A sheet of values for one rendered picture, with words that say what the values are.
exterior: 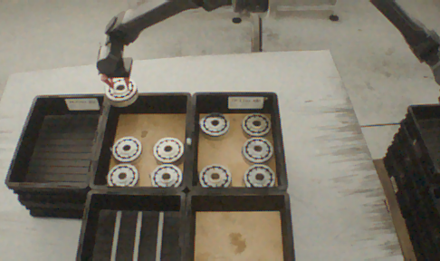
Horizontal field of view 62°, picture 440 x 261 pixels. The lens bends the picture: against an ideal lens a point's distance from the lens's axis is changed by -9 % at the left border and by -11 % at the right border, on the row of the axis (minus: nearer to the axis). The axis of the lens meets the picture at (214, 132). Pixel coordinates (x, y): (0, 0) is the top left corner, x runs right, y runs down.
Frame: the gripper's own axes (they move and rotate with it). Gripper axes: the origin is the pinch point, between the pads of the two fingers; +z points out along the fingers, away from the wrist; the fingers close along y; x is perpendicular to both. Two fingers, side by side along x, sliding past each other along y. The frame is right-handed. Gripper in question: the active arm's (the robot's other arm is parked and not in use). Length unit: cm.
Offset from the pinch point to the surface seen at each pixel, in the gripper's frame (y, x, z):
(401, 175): 124, 14, 79
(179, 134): 17.1, -1.7, 23.0
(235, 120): 37.1, 4.4, 23.2
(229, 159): 34.4, -12.6, 23.3
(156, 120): 8.0, 5.1, 22.8
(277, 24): 77, 177, 105
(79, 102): -20.4, 8.0, 15.5
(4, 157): -58, -3, 35
